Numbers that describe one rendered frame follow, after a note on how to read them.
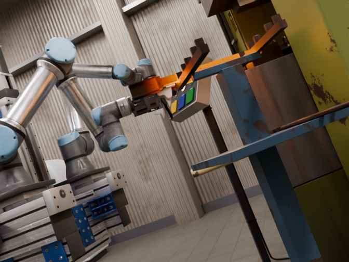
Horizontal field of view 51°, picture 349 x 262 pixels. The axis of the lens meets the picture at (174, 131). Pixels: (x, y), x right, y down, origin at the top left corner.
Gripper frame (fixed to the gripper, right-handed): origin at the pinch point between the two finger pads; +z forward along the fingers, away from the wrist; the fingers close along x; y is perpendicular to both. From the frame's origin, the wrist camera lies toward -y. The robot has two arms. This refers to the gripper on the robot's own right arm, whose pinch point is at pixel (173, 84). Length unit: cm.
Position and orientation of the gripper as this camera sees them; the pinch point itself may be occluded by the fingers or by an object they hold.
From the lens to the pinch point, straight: 152.1
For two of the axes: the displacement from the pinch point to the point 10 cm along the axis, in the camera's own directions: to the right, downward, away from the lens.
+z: 9.4, -3.4, 0.8
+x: 0.4, -1.2, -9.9
